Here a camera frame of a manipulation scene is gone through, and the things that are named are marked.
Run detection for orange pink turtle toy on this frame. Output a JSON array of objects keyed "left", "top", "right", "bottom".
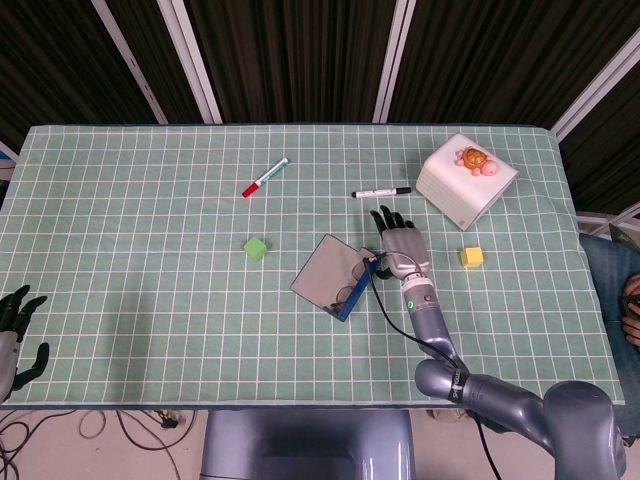
[{"left": 452, "top": 146, "right": 499, "bottom": 178}]

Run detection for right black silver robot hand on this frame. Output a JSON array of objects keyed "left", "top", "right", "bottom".
[{"left": 369, "top": 204, "right": 433, "bottom": 281}]

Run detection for black-capped whiteboard marker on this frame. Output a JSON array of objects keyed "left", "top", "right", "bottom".
[{"left": 350, "top": 186, "right": 413, "bottom": 200}]

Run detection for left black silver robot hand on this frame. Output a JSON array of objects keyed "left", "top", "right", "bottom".
[{"left": 0, "top": 285, "right": 50, "bottom": 404}]

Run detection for blue white edge object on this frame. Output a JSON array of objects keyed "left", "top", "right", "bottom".
[{"left": 0, "top": 141, "right": 20, "bottom": 174}]

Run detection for blue glasses case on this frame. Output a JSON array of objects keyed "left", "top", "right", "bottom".
[{"left": 289, "top": 233, "right": 377, "bottom": 324}]

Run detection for thin-framed round eyeglasses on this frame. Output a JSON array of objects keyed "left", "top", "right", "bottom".
[{"left": 327, "top": 259, "right": 372, "bottom": 310}]

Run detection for bystander blue jeans leg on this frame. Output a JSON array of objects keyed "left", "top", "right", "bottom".
[{"left": 469, "top": 234, "right": 640, "bottom": 446}]

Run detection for yellow cube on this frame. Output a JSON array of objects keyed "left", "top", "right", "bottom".
[{"left": 459, "top": 245, "right": 485, "bottom": 270}]

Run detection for green cube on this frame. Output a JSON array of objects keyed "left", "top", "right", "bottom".
[{"left": 242, "top": 236, "right": 269, "bottom": 262}]

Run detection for grey floor cable loop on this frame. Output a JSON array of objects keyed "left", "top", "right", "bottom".
[{"left": 78, "top": 409, "right": 110, "bottom": 441}]

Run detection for grey metal frame base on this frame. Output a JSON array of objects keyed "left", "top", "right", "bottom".
[{"left": 577, "top": 209, "right": 640, "bottom": 236}]

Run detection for white partition post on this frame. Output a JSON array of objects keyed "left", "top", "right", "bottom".
[
  {"left": 372, "top": 0, "right": 417, "bottom": 124},
  {"left": 552, "top": 38, "right": 640, "bottom": 144},
  {"left": 91, "top": 0, "right": 169, "bottom": 125},
  {"left": 156, "top": 0, "right": 224, "bottom": 125}
]

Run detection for black hand cable with plug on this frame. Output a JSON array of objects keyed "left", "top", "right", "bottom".
[{"left": 360, "top": 252, "right": 502, "bottom": 480}]

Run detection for black floor cable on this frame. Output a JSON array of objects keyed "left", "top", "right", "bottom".
[{"left": 117, "top": 409, "right": 199, "bottom": 452}]

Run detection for white ribbed box device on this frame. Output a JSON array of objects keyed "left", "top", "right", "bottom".
[{"left": 415, "top": 133, "right": 519, "bottom": 232}]

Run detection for red-capped whiteboard marker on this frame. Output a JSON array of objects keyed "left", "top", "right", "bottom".
[{"left": 241, "top": 157, "right": 290, "bottom": 200}]

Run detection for blue-grey robot torso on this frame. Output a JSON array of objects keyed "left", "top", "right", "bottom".
[{"left": 199, "top": 408, "right": 417, "bottom": 480}]

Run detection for green checkered tablecloth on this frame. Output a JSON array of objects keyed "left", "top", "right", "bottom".
[{"left": 0, "top": 124, "right": 627, "bottom": 407}]

